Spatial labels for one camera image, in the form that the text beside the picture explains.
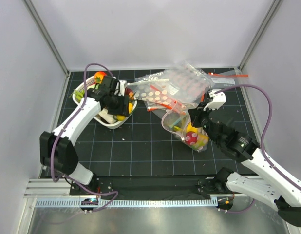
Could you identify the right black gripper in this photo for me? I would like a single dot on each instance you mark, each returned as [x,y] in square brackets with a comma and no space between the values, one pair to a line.
[196,113]

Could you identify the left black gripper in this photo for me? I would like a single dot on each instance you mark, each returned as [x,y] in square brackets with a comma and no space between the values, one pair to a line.
[123,109]

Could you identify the yellow pepper piece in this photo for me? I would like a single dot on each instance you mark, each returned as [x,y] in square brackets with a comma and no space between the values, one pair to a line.
[130,108]

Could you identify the yellow banana bunch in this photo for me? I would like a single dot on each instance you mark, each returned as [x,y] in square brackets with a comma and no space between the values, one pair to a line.
[202,140]

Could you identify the red apple front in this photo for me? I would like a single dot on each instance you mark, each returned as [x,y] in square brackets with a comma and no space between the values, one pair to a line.
[191,138]

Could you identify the clear pink-dotted zip bag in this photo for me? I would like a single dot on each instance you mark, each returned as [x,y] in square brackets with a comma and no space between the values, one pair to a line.
[177,117]

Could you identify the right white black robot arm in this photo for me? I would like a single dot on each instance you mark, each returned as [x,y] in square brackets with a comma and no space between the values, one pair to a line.
[281,191]

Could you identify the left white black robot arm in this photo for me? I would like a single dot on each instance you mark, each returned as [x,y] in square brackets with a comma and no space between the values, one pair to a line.
[57,148]

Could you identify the orange-edged flat bag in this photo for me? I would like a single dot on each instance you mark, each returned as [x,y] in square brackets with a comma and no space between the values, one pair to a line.
[203,97]

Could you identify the clear white-dotted zip bag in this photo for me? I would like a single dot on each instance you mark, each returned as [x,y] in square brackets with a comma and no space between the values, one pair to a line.
[156,95]

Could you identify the clear bag orange zipper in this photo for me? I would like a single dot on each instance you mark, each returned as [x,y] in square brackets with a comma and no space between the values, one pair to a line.
[226,77]

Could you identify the white plastic basket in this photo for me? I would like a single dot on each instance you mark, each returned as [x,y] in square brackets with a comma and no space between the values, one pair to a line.
[102,117]

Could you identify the small orange carrot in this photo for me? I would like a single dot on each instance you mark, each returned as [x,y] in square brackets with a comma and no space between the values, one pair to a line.
[131,94]

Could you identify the red orange tomato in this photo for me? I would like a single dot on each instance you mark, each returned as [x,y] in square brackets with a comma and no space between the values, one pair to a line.
[99,76]

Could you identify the green celery stalk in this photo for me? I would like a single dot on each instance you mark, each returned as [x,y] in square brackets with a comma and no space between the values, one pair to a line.
[79,94]

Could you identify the black grid cutting mat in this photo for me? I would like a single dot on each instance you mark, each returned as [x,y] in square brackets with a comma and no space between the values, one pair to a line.
[142,147]

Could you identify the pile of red-dotted bags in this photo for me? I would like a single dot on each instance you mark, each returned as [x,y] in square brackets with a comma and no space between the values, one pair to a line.
[187,83]

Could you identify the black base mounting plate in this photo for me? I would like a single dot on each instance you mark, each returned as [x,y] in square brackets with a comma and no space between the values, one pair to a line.
[162,187]

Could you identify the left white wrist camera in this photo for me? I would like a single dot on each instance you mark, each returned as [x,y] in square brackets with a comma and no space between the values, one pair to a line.
[113,85]

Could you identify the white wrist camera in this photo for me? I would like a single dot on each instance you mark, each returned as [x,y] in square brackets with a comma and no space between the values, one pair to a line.
[113,85]
[215,99]

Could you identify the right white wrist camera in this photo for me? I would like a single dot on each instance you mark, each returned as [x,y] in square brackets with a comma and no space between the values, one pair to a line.
[215,99]

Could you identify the slotted aluminium cable duct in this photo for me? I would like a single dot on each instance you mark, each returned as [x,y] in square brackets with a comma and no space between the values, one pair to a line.
[92,203]

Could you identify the right aluminium frame post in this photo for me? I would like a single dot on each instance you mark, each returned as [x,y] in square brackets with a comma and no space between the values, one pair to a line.
[272,10]

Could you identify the aluminium frame post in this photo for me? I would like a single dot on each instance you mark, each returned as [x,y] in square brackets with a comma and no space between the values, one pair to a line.
[272,10]
[45,34]

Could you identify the left aluminium frame post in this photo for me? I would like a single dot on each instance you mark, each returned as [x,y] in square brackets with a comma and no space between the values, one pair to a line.
[45,34]

